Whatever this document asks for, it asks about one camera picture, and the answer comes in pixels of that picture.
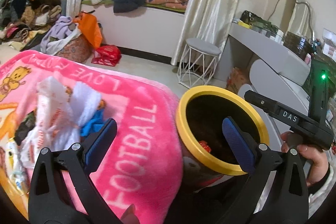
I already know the white printed plastic bag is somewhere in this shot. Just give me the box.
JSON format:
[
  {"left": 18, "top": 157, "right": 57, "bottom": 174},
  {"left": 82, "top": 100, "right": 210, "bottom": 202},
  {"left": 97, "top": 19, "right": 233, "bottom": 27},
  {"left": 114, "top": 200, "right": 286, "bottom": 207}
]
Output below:
[{"left": 20, "top": 76, "right": 80, "bottom": 168}]

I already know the blue wrapper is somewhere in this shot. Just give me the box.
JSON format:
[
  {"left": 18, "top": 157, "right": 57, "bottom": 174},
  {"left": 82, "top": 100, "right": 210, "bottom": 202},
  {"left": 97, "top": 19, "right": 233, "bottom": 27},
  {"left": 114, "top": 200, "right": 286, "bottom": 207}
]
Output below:
[{"left": 80, "top": 109, "right": 105, "bottom": 138}]

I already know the red plastic bag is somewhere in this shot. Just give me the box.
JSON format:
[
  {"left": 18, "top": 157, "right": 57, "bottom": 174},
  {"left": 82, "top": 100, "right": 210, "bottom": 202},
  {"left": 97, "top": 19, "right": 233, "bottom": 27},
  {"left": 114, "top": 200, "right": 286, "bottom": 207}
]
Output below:
[{"left": 199, "top": 140, "right": 211, "bottom": 153}]

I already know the small snack wrapper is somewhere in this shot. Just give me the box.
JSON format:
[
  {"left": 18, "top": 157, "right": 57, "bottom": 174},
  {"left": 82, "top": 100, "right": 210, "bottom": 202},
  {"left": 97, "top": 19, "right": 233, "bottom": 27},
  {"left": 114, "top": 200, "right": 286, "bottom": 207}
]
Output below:
[{"left": 5, "top": 138, "right": 29, "bottom": 195}]

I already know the yellow rimmed trash bin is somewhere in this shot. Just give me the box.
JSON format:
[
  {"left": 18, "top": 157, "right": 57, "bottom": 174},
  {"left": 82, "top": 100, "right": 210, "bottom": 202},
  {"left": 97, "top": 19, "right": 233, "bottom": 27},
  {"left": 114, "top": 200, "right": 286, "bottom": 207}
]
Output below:
[{"left": 175, "top": 85, "right": 269, "bottom": 191}]

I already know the right hand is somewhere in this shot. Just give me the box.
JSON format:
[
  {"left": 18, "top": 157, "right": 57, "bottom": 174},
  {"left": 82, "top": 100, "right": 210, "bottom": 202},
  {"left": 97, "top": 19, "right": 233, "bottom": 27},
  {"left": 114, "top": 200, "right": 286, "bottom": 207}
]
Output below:
[{"left": 296, "top": 144, "right": 329, "bottom": 187}]

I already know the white fleece sleeve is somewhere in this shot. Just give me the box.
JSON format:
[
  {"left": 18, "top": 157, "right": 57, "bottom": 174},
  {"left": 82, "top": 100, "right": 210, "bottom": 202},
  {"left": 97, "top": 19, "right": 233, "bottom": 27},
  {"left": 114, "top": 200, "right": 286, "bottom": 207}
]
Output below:
[{"left": 309, "top": 163, "right": 335, "bottom": 218}]

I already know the white vanity desk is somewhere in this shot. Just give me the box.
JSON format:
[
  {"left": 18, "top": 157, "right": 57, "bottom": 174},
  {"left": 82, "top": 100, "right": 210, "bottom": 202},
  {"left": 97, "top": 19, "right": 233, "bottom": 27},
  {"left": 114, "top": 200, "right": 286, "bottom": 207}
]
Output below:
[{"left": 213, "top": 21, "right": 312, "bottom": 156}]

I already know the pink football blanket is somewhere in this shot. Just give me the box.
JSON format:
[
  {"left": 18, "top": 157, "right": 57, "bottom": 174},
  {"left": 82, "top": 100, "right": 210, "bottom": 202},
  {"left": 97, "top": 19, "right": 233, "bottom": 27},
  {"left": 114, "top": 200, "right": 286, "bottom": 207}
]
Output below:
[{"left": 1, "top": 51, "right": 183, "bottom": 223}]

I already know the vanity mirror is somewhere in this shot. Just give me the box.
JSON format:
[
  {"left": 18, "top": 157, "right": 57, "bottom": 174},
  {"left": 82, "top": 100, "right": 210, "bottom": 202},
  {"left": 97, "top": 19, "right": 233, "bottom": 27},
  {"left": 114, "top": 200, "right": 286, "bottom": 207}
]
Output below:
[{"left": 267, "top": 0, "right": 315, "bottom": 40}]

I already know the dark cosmetic bag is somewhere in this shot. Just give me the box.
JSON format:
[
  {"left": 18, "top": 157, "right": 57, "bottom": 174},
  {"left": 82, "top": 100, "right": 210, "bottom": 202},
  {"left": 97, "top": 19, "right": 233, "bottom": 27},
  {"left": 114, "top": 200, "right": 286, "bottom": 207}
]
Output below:
[{"left": 240, "top": 10, "right": 278, "bottom": 34}]

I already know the floral laundry basket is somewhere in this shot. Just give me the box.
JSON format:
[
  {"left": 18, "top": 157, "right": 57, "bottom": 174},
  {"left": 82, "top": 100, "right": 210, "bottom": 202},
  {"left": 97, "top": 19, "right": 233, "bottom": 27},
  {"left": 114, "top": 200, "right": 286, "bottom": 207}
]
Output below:
[{"left": 56, "top": 35, "right": 92, "bottom": 63}]

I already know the red shopping bag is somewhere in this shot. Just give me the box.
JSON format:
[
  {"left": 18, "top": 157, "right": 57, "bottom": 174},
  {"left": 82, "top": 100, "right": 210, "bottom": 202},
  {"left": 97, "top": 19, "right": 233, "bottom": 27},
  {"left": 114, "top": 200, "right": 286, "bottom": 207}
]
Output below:
[{"left": 91, "top": 45, "right": 122, "bottom": 67}]

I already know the lavender garment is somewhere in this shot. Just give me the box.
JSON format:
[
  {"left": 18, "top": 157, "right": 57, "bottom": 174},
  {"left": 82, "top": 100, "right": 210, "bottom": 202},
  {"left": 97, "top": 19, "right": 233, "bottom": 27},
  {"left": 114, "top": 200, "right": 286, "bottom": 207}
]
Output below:
[{"left": 40, "top": 16, "right": 73, "bottom": 55}]

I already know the orange bag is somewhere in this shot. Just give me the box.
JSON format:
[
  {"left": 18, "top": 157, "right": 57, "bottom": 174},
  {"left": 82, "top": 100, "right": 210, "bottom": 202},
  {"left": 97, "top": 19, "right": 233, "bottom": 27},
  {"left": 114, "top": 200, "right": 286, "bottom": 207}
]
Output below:
[{"left": 73, "top": 11, "right": 103, "bottom": 50}]

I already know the clothes pile on bed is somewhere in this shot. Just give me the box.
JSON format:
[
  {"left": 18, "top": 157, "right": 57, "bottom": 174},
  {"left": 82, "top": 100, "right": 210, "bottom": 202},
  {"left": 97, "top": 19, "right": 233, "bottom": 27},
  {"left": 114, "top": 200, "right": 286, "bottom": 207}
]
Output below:
[{"left": 1, "top": 0, "right": 62, "bottom": 45}]

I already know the white wire stool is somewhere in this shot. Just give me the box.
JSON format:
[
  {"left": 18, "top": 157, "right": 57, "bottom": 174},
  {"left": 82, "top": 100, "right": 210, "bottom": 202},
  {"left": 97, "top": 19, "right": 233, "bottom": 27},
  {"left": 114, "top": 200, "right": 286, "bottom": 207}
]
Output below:
[{"left": 177, "top": 38, "right": 222, "bottom": 89}]

